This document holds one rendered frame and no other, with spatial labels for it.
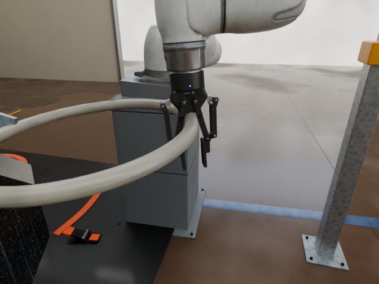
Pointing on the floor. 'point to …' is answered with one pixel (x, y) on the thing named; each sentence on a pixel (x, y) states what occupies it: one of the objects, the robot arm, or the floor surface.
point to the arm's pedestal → (145, 217)
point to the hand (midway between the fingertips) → (193, 155)
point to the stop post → (348, 164)
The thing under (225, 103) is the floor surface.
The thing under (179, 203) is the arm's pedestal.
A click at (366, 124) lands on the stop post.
